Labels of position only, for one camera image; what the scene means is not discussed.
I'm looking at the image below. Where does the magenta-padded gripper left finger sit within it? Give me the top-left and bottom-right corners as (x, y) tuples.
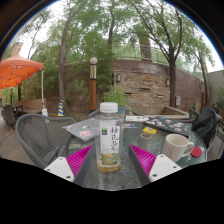
(43, 144), (97, 187)

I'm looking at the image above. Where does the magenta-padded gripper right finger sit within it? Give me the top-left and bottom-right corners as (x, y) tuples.
(128, 144), (183, 187)

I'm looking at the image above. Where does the round glass garden table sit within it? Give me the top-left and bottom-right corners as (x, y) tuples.
(64, 115), (208, 192)

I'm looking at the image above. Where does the yellow sticker card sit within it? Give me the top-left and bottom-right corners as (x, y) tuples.
(142, 126), (158, 135)

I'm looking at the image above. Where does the white ribbed mug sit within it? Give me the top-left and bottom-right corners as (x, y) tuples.
(162, 133), (195, 163)

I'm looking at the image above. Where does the grey sticker-covered laptop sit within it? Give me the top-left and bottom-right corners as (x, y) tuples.
(62, 117), (101, 143)

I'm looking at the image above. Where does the clear white-capped drink bottle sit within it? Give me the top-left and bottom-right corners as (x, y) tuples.
(94, 101), (124, 173)

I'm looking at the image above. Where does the dark sticker-covered laptop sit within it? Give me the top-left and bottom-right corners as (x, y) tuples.
(142, 116), (193, 137)

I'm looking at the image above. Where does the grey wicker chair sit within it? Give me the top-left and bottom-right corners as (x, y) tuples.
(15, 113), (78, 170)

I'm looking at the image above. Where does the white printed leaflet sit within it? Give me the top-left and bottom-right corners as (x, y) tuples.
(125, 115), (150, 122)

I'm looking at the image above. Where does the flat round red coaster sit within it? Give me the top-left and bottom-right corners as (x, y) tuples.
(190, 146), (203, 159)

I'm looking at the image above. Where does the blue yellow striped traffic cone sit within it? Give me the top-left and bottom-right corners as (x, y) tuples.
(57, 99), (66, 118)

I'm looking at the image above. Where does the black jacket on chair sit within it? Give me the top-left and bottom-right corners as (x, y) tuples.
(191, 106), (222, 149)

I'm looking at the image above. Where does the potted green plant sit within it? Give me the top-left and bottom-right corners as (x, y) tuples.
(101, 84), (130, 116)

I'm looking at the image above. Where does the orange canopy tent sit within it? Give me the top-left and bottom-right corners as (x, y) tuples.
(0, 52), (45, 90)

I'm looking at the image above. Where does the globe-topped lamp post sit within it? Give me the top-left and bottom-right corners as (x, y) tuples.
(88, 56), (99, 113)

